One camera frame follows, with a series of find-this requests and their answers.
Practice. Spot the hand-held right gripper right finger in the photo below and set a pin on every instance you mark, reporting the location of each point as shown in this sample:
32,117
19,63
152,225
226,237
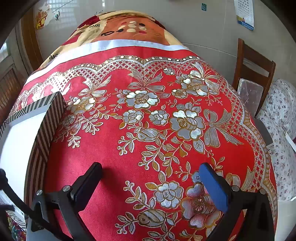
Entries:
215,187

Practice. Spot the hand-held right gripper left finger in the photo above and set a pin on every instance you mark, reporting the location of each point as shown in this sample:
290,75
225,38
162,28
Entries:
87,184

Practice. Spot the striped white cardboard box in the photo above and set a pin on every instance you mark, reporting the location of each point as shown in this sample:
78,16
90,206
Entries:
13,150

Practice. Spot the red gold floral tablecloth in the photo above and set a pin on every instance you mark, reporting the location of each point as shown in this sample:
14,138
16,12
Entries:
92,148

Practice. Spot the white floral cloth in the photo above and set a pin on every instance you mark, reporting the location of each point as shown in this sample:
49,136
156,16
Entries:
279,120

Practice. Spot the clear plastic wrapped pad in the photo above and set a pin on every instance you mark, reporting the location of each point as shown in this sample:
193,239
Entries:
251,92

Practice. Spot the brown wooden louvered door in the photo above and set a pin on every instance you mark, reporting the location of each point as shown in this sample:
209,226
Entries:
11,92

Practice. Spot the brown wooden chair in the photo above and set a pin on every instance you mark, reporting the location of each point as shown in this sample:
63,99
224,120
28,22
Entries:
254,60

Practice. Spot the orange printed blanket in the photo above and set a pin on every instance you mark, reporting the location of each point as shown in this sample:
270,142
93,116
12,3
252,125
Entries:
143,37

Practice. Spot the red yellow wall sticker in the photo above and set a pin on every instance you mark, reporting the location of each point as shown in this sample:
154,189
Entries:
41,20

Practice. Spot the small wall hook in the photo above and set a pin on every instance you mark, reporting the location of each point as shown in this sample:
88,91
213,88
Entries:
56,15

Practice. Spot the wall calendar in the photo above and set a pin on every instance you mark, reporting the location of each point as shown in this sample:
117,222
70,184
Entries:
244,11

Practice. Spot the green wall sticker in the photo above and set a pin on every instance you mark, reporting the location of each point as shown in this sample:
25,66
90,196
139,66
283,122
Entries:
203,6

